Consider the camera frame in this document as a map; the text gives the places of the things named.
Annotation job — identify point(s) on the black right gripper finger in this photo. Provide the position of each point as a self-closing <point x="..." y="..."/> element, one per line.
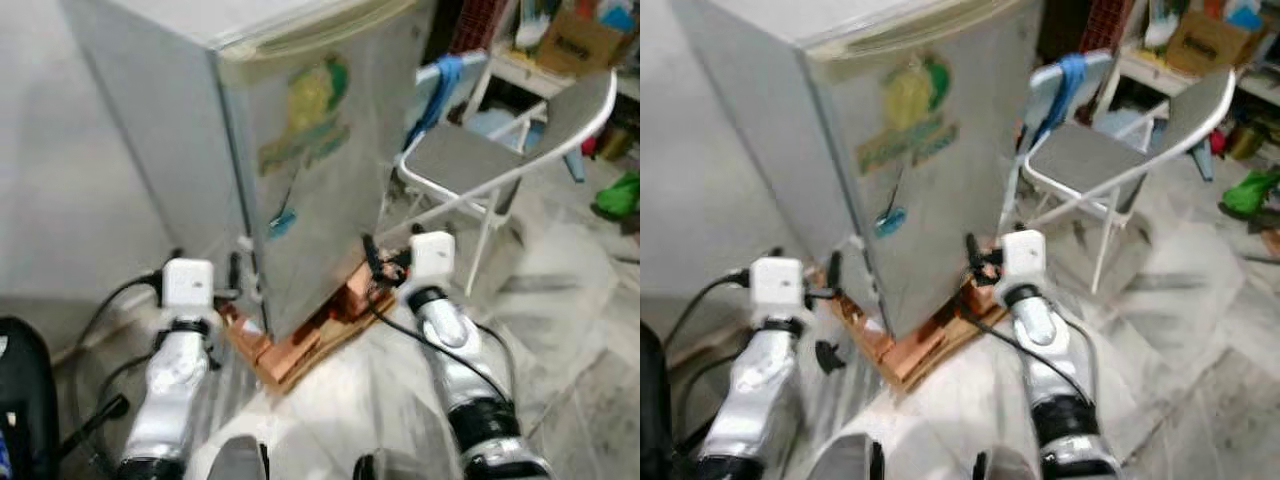
<point x="370" y="252"/>
<point x="971" y="252"/>

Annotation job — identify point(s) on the silver fridge door with sticker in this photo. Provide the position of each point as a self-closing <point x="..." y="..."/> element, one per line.
<point x="930" y="200"/>
<point x="320" y="200"/>

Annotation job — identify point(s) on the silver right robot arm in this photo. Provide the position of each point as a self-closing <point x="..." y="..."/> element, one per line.
<point x="1040" y="330"/>
<point x="450" y="335"/>

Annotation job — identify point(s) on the red brick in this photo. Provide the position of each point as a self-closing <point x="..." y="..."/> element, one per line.
<point x="912" y="358"/>
<point x="288" y="355"/>
<point x="242" y="328"/>
<point x="850" y="315"/>
<point x="982" y="295"/>
<point x="365" y="290"/>

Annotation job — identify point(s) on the brown cardboard sheet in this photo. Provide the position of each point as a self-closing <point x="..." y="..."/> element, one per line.
<point x="330" y="345"/>
<point x="950" y="345"/>

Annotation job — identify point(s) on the green cloth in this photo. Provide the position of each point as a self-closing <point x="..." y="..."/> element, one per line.
<point x="620" y="195"/>
<point x="1250" y="192"/>

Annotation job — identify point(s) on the blue cloth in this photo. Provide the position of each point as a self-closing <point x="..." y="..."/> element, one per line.
<point x="1068" y="85"/>
<point x="440" y="90"/>

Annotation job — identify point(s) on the black bag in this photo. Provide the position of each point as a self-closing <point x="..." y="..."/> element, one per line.
<point x="652" y="400"/>
<point x="25" y="400"/>

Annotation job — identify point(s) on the white storage shelf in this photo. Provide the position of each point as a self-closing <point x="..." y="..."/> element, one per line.
<point x="1150" y="70"/>
<point x="520" y="70"/>

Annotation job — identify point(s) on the red plastic crate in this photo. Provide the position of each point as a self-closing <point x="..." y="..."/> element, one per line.
<point x="1105" y="22"/>
<point x="480" y="22"/>

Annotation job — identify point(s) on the brown cardboard box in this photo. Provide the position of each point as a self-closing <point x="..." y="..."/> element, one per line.
<point x="580" y="45"/>
<point x="1210" y="45"/>

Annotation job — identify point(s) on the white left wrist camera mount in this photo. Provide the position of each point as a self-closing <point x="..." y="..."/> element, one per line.
<point x="775" y="285"/>
<point x="188" y="285"/>

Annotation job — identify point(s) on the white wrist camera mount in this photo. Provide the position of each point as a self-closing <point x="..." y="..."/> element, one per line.
<point x="188" y="285"/>
<point x="432" y="258"/>
<point x="1025" y="258"/>
<point x="775" y="285"/>

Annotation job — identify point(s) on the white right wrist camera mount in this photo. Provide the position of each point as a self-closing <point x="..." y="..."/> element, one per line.
<point x="432" y="258"/>
<point x="1025" y="258"/>

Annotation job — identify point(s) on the grey folding chair white frame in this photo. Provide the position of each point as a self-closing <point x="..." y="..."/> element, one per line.
<point x="455" y="158"/>
<point x="1080" y="158"/>

